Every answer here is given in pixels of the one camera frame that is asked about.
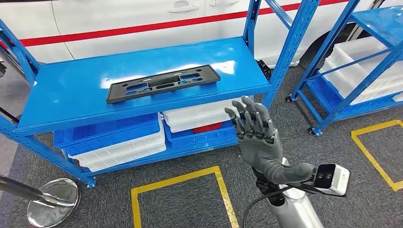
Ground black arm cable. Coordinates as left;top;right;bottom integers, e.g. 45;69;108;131
242;185;293;228

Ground red object in bin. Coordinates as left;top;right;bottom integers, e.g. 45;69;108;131
192;122;223;134

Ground blue plastic bin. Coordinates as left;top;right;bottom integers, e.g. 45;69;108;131
53;113;161;157
163;119;238;149

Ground blue metal shelf rack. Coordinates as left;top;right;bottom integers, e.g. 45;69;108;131
0;0;322;190
285;0;403;136

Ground white car with red stripe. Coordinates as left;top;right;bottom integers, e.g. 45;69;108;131
0;0;403;68

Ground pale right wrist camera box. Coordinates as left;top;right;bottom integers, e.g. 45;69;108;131
283;163;351;197

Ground black plastic frame part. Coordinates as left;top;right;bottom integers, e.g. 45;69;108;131
106;64;221;105

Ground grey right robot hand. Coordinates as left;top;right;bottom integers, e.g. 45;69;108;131
224;96;316;186

